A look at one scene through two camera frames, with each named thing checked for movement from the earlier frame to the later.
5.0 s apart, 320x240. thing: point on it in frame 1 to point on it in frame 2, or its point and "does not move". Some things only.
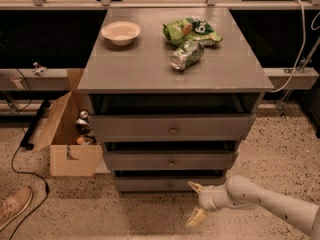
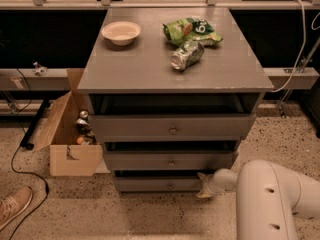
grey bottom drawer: (165, 184) does not move
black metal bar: (33, 125) does not move
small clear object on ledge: (40, 70) does not move
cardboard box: (68, 159) does not move
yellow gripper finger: (197, 187) to (202, 176)
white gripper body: (206, 197) to (211, 184)
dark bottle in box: (82, 123) does not move
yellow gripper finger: (197, 217) to (203, 194)
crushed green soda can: (188, 54) does not move
